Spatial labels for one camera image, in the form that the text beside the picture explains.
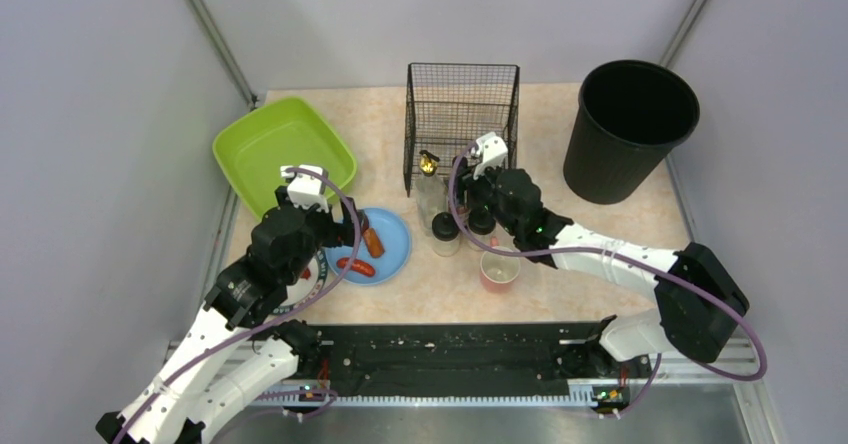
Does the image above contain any clear bottle gold pump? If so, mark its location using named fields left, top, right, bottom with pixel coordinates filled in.
left=415, top=149, right=447, bottom=236

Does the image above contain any brown sauce bottle black cap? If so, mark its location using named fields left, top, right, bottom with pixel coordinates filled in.
left=454, top=193, right=470, bottom=227

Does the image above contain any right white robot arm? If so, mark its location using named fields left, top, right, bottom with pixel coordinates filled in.
left=449, top=159, right=750, bottom=364

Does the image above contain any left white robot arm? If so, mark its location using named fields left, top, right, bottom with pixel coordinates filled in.
left=95, top=180, right=364, bottom=443

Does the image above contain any dark red chili pepper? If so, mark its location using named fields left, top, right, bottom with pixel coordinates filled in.
left=357, top=210, right=370, bottom=232

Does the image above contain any clear jar black lid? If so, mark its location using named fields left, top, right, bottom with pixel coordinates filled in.
left=431, top=212, right=461, bottom=257
left=467, top=208, right=497, bottom=247

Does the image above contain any orange sausage piece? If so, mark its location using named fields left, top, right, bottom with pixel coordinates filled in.
left=362, top=228, right=385, bottom=259

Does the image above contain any blue plate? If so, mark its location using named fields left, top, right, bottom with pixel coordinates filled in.
left=344, top=207, right=412, bottom=286

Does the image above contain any red sausage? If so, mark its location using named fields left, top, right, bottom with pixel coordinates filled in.
left=336, top=257, right=376, bottom=278

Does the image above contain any white green rimmed plate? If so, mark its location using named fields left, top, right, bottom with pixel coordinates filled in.
left=272, top=251, right=328, bottom=316

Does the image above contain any pink mug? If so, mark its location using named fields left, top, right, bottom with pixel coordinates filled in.
left=479, top=251, right=521, bottom=294

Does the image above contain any green plastic tub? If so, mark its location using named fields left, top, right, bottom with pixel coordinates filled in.
left=212, top=96, right=358, bottom=219

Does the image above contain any black trash bin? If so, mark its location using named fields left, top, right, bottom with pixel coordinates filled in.
left=563, top=60, right=700, bottom=205

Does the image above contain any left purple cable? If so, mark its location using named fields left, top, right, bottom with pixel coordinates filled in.
left=111, top=167, right=364, bottom=444

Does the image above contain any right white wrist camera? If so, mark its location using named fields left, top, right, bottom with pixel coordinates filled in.
left=471, top=132, right=509, bottom=180

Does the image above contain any black wire basket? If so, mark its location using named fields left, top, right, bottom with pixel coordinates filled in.
left=403, top=62, right=520, bottom=195

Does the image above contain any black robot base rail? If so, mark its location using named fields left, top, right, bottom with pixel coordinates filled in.
left=282, top=322, right=652, bottom=402

